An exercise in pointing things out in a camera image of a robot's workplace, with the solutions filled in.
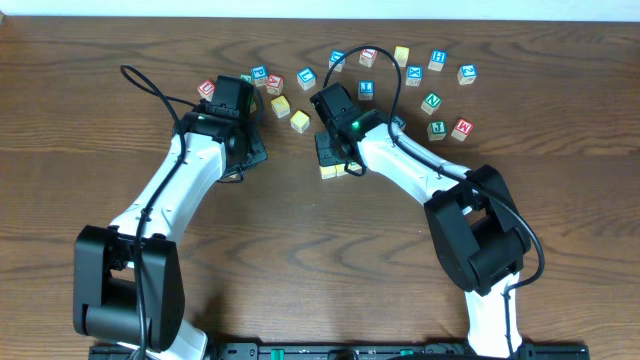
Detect yellow C block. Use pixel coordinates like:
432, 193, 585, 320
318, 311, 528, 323
320, 166, 337, 180

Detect yellow O block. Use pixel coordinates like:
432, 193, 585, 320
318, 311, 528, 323
335, 164, 347, 177

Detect green R block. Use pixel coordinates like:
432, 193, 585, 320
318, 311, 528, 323
348, 162, 362, 172

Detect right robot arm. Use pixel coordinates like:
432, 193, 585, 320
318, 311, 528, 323
317, 110, 540, 358

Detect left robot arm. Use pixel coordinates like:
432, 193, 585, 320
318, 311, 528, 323
73, 112, 267, 359

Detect yellow block near L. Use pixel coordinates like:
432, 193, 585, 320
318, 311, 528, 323
290, 110, 310, 133

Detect yellow K block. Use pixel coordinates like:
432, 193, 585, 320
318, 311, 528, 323
271, 95, 291, 118

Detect blue L block middle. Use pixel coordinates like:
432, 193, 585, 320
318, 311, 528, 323
358, 80, 375, 101

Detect red U block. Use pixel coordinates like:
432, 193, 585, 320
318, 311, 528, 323
197, 80, 215, 101

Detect blue P block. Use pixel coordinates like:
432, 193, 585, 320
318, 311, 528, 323
251, 65, 269, 87

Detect blue Q block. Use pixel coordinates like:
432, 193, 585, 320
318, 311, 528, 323
328, 50, 345, 72

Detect red I block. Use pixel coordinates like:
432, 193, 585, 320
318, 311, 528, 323
359, 48, 378, 68

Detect green J block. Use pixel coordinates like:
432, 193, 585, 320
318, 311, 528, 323
427, 121, 448, 141

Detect green N block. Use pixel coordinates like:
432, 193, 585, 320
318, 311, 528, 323
421, 92, 442, 115

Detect blue X block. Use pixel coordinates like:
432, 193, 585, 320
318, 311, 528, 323
405, 66, 423, 87

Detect yellow S block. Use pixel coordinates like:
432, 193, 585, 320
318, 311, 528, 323
394, 46, 410, 67

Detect red M block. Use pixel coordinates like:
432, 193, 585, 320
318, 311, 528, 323
451, 118, 474, 141

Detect blue H block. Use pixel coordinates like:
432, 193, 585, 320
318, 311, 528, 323
428, 49, 448, 72

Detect blue two block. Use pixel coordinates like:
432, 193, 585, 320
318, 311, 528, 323
457, 64, 478, 85

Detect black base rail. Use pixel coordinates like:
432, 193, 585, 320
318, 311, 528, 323
88, 340, 591, 360

